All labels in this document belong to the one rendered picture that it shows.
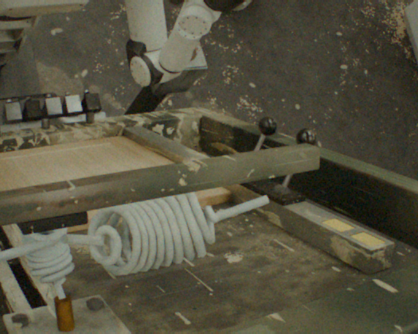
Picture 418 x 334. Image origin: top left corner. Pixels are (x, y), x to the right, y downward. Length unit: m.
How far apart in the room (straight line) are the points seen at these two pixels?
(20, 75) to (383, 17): 2.38
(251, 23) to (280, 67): 0.29
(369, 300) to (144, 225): 0.24
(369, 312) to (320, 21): 3.06
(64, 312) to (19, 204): 0.15
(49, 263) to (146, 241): 0.08
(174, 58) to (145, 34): 0.11
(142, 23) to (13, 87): 1.12
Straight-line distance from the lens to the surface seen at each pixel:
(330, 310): 0.58
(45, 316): 0.57
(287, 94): 3.14
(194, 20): 1.24
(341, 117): 3.29
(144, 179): 0.44
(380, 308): 0.59
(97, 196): 0.43
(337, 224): 0.96
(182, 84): 1.87
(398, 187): 1.15
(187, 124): 1.73
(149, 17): 1.43
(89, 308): 0.57
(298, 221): 1.00
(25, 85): 2.47
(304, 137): 1.05
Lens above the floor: 2.35
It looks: 59 degrees down
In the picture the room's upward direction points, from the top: 52 degrees clockwise
